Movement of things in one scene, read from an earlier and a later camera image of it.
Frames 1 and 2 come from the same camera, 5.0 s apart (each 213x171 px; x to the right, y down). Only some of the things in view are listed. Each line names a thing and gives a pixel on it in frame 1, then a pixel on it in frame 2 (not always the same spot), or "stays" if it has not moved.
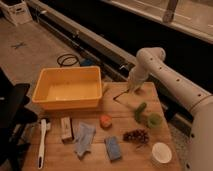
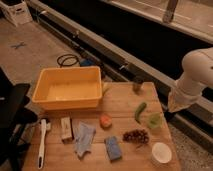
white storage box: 17,10 stays
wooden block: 66,129 stays
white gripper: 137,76 → 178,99
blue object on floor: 87,62 stays
